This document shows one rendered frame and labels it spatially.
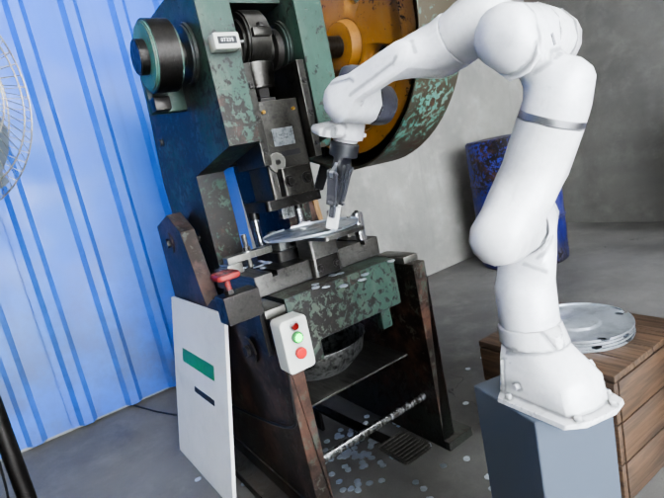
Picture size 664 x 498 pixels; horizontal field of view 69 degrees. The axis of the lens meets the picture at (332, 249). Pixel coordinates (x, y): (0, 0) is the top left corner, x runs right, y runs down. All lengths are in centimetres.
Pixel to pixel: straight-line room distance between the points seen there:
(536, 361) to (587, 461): 23
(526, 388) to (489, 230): 32
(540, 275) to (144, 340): 202
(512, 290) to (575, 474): 37
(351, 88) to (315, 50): 47
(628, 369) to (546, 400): 45
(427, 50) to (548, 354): 61
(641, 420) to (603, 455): 39
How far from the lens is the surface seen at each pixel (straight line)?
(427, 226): 357
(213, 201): 161
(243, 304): 119
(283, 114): 147
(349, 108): 108
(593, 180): 457
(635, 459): 151
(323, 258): 139
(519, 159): 88
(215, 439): 171
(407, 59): 100
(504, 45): 85
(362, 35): 170
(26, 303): 248
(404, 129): 150
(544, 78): 88
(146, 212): 253
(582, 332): 150
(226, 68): 137
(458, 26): 97
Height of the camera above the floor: 98
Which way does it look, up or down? 11 degrees down
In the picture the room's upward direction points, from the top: 12 degrees counter-clockwise
